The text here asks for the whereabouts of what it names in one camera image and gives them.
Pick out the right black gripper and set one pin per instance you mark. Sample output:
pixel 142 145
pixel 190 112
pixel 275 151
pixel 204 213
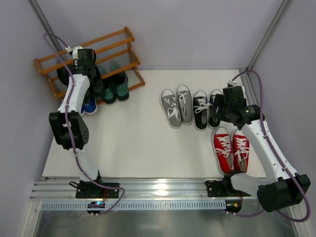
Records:
pixel 220 108

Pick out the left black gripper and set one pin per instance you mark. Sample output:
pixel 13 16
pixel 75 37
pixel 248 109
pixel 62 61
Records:
pixel 95 80

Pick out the black loafer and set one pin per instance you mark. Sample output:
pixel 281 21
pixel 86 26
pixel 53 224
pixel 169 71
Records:
pixel 63 76
pixel 97 84

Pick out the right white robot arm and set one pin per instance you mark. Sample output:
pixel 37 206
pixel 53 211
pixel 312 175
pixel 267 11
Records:
pixel 283 186

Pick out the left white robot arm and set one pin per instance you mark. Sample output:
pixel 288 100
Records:
pixel 67 124

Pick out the wooden shoe shelf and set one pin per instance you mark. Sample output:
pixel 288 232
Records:
pixel 114 45

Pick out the right black sneaker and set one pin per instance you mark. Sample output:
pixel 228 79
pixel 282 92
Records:
pixel 212 122

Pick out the black sneaker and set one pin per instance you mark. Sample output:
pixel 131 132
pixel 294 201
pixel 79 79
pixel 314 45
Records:
pixel 212 122
pixel 200 110

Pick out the left red sneaker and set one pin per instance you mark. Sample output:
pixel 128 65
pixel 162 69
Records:
pixel 222 146

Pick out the red sneaker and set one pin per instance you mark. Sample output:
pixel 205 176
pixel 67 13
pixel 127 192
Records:
pixel 241 149
pixel 222 146

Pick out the left black sneaker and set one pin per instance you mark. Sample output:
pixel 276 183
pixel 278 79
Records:
pixel 200 110

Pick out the right red sneaker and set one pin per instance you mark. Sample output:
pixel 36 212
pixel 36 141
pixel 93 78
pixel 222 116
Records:
pixel 241 149

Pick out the right grey sneaker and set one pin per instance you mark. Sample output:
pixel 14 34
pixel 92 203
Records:
pixel 184 99

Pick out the grey sneaker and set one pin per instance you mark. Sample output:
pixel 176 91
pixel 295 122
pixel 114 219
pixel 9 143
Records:
pixel 184 99
pixel 170 106

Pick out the left grey sneaker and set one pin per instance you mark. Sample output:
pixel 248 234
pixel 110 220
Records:
pixel 170 106

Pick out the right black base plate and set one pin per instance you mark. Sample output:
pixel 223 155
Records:
pixel 215 189

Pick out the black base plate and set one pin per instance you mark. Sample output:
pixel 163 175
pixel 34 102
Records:
pixel 215 189
pixel 85 190

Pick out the slotted cable duct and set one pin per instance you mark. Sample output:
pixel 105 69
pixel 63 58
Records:
pixel 143 205

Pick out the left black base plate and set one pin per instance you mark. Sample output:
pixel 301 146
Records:
pixel 85 190

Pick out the aluminium mounting rail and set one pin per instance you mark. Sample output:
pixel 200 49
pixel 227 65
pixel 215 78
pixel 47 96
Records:
pixel 135 188

